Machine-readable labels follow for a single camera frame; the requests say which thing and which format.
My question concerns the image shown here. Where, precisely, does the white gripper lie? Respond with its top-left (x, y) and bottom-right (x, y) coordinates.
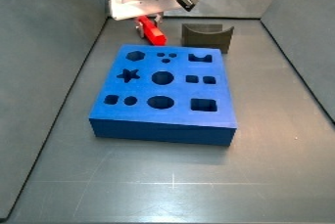
top-left (109, 0), bottom-right (181, 38)

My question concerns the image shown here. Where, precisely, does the red hexagonal prism block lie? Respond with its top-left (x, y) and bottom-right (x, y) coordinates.
top-left (140, 16), bottom-right (167, 46)

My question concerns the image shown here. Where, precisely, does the blue foam shape-sorting board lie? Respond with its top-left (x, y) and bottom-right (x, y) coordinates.
top-left (89, 45), bottom-right (238, 146)

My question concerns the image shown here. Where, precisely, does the black curved cradle stand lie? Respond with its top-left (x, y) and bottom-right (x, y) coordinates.
top-left (183, 23), bottom-right (235, 54)

